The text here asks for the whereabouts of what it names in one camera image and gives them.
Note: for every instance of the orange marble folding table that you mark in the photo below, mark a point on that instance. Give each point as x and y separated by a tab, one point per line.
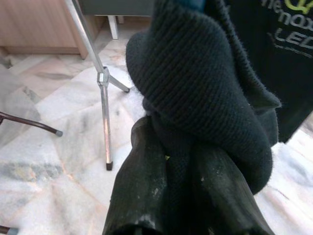
36	124

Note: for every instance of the black t-shirt large green logo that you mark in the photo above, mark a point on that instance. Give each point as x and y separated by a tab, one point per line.
281	73

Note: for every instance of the light wooden drawer cabinet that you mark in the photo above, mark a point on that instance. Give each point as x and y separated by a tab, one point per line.
36	24

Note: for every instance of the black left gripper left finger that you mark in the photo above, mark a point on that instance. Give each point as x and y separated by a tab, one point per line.
141	186

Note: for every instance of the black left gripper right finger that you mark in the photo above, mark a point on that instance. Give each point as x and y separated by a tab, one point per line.
225	203

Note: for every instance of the black t-shirt small logo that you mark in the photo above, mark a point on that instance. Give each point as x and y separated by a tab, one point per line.
190	73

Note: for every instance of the silver metal clothes rack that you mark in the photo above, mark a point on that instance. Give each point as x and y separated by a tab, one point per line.
105	122

